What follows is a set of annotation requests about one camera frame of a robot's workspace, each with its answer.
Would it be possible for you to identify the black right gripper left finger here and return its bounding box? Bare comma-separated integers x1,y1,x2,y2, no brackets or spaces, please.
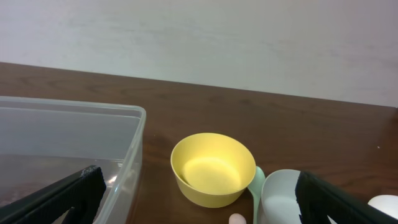
1,165,106,224

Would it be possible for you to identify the mint green spoon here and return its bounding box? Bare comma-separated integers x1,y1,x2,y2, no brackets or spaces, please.
248,166,266,224

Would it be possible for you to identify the yellow bowl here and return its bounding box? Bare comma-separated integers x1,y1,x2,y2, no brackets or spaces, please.
170,133,256,208

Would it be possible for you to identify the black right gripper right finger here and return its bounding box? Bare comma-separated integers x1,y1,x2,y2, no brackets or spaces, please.
295,171,397,224

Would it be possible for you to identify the white bowl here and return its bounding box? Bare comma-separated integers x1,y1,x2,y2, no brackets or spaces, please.
368,195,398,219

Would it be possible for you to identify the pink fork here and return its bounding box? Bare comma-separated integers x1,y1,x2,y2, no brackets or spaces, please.
228,213,247,224

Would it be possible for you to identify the grey bowl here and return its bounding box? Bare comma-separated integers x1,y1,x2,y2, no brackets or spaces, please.
256,169,338,224

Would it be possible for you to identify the clear plastic container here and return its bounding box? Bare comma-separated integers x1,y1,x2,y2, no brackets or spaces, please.
1,96,146,223

